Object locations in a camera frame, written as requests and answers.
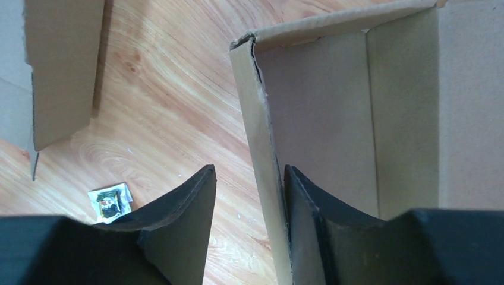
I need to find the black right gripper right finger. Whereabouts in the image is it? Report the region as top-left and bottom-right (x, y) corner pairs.
(284, 166), (503, 284)

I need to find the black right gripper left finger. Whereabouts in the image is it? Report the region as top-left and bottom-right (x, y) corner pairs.
(1, 164), (216, 284)

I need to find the small white sachet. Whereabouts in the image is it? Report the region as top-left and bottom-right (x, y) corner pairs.
(88, 182), (133, 224)

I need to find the brown cardboard box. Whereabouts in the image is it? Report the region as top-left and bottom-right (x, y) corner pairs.
(229, 1), (503, 284)

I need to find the flat brown cardboard sheet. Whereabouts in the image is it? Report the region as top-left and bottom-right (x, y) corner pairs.
(1, 1), (105, 176)

